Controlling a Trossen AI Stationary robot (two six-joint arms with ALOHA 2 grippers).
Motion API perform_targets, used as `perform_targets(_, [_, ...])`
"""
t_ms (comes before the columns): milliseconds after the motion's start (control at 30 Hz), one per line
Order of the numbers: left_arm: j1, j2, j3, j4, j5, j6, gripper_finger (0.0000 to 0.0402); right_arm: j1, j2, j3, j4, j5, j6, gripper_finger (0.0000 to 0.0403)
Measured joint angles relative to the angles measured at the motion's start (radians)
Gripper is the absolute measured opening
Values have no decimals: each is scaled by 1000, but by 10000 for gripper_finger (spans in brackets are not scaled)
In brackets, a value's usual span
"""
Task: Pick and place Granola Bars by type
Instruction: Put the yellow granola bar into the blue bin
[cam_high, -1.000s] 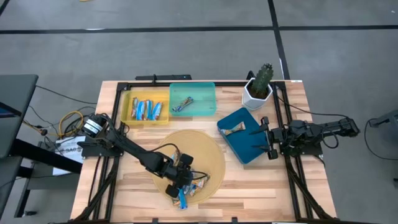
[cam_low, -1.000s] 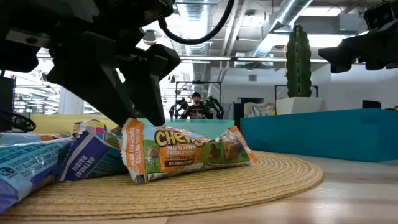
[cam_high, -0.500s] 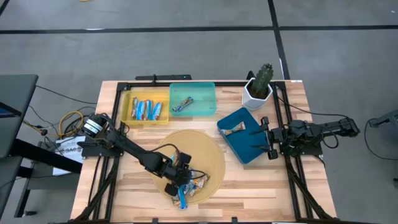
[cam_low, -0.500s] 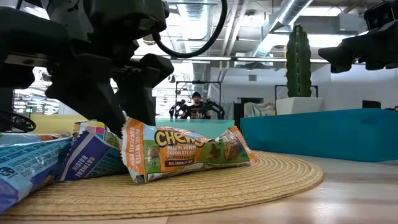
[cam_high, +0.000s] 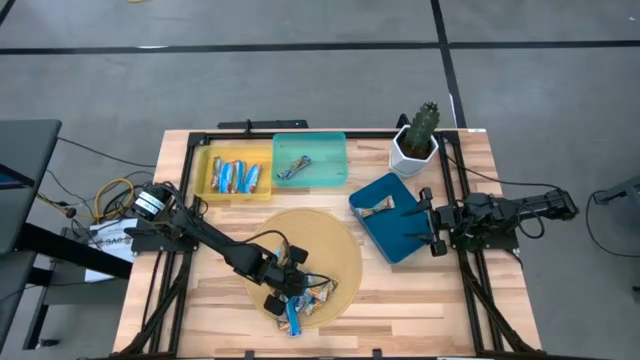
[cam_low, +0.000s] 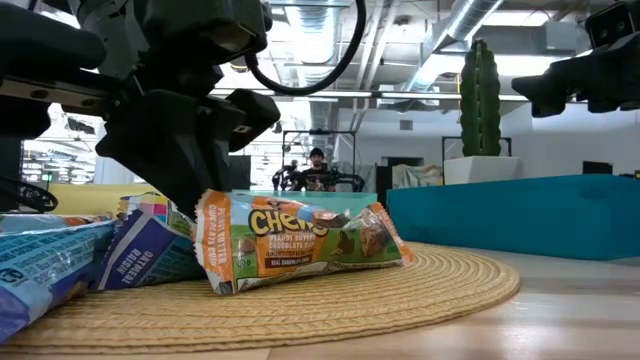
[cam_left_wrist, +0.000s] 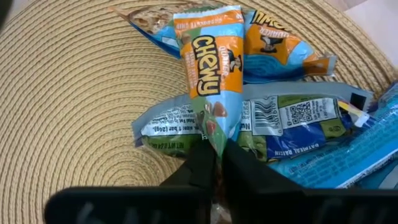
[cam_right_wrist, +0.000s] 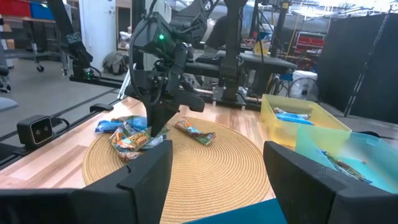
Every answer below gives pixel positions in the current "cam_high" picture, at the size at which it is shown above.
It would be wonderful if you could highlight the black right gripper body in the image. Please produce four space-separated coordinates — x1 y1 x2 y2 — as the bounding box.
421 187 461 257

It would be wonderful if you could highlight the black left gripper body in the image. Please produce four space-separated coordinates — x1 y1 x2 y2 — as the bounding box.
263 245 310 317

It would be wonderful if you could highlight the blue granola bar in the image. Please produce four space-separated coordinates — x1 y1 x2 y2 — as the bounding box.
218 160 235 195
210 155 224 191
232 159 247 194
243 163 262 195
284 297 305 338

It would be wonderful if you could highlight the round woven straw placemat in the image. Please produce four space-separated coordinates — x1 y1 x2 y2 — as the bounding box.
243 208 364 331

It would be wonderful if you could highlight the dark blue plastic tray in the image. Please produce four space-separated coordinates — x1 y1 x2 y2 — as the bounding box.
348 172 434 265

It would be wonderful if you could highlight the white hexagonal plant pot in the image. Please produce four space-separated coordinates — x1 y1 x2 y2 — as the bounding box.
388 124 440 179

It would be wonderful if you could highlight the green cactus plant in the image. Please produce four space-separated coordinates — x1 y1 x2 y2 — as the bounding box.
403 101 441 157

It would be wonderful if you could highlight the teal plastic bin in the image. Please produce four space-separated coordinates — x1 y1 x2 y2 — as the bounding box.
271 131 349 189

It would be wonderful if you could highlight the yellow plastic bin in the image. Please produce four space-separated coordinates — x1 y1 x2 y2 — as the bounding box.
193 144 274 203

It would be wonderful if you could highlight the black bar device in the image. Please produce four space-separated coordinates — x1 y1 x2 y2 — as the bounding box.
217 118 310 131

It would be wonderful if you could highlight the grey furniture leg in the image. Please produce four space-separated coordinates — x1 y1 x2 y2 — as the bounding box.
592 174 640 206

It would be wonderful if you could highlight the white printed paper sheet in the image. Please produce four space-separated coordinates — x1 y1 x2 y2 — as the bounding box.
83 218 139 282

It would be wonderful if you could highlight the black desk beam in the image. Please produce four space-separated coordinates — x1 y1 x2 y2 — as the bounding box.
19 222 134 280

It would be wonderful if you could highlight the dark grey desk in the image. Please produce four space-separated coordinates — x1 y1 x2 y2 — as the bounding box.
0 118 64 256

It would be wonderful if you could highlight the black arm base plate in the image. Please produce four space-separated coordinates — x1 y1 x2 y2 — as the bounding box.
123 227 204 254
449 227 520 253

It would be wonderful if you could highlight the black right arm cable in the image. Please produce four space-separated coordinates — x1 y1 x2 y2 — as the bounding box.
516 207 546 240

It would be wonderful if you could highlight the black aluminium table frame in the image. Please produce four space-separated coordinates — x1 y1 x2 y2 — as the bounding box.
112 128 544 360

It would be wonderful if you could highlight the yellow cable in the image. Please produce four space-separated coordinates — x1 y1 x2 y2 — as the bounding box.
93 177 136 222

